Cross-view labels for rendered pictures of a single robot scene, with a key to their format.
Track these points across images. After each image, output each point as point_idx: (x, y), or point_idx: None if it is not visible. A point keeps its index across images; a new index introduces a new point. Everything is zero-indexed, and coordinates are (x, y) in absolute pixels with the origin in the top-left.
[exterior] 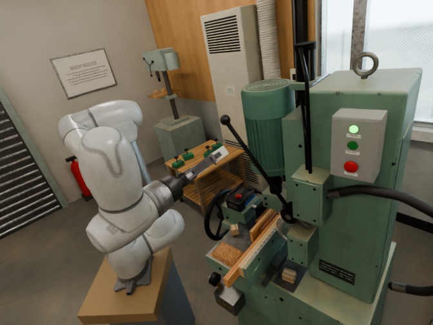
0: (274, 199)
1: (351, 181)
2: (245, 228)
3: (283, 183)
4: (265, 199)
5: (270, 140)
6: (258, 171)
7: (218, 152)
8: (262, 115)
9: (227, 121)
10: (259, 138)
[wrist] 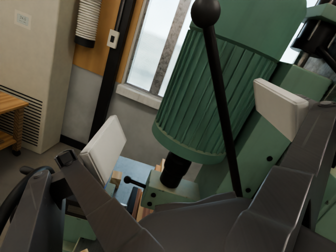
0: (170, 197)
1: None
2: (98, 251)
3: (127, 158)
4: (152, 197)
5: (247, 99)
6: (189, 153)
7: (304, 97)
8: (269, 42)
9: (218, 16)
10: (229, 89)
